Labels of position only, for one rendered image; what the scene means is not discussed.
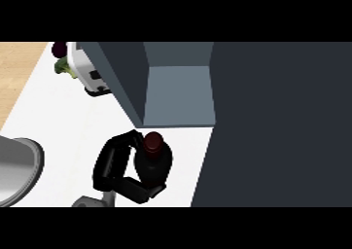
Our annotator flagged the green broccoli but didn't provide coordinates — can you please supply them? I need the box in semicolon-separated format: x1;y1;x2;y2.
53;55;78;80

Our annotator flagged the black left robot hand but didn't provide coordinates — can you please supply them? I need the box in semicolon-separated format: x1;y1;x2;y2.
92;128;167;205

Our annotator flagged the grey metal sink basin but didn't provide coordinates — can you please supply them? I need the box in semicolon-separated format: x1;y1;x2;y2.
0;131;46;208

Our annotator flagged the dark purple eggplant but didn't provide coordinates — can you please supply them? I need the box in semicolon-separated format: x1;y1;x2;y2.
50;41;71;59

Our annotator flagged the white appliance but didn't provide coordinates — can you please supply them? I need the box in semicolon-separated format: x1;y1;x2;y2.
67;41;114;98

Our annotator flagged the grey open cabinet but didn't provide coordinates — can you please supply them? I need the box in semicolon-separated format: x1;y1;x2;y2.
75;41;219;129

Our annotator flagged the dark wine bottle red cap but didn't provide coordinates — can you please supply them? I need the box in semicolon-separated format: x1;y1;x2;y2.
132;130;176;193

